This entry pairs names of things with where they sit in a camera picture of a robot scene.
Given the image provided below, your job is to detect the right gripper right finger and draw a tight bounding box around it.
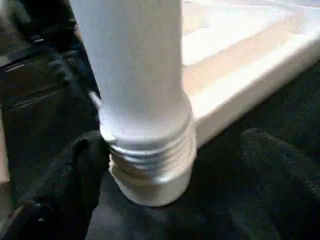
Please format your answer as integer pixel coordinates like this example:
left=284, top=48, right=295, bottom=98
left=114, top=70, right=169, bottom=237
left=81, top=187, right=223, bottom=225
left=238, top=128, right=320, bottom=240

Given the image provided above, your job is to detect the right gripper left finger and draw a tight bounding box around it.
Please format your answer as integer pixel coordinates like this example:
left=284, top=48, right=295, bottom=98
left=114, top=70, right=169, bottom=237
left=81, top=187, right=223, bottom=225
left=0, top=129, right=111, bottom=240

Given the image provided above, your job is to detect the white plastic table top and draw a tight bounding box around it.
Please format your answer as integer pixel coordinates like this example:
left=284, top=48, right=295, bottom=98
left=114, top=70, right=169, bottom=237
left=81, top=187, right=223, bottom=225
left=109, top=0, right=320, bottom=208

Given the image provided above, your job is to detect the white plastic table leg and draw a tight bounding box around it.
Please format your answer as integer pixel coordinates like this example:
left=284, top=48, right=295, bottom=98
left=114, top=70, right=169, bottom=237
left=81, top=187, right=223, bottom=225
left=68, top=0, right=196, bottom=173

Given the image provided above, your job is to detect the black work mat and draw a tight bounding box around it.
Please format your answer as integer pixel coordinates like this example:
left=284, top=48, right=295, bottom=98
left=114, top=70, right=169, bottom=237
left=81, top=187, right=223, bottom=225
left=0, top=0, right=320, bottom=240

